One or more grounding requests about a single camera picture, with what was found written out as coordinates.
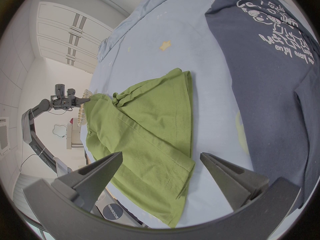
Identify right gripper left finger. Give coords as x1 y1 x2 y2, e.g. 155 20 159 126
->
51 151 123 212

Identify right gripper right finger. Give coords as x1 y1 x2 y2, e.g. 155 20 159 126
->
199 152 270 213

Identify green shorts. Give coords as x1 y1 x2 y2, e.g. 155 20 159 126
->
84 68 196 229

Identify round woven basket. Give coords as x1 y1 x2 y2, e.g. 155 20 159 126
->
77 88 93 127

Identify bed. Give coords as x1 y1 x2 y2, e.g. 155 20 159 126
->
82 0 320 230

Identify white small table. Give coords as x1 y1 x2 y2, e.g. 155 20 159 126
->
66 122 85 150

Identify white wardrobe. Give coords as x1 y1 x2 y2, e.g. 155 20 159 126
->
37 1 114 74

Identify pale blue quilt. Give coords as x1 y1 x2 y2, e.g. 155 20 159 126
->
97 0 190 62

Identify dark blue printed T-shirt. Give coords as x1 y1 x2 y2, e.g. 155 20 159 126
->
204 0 320 209

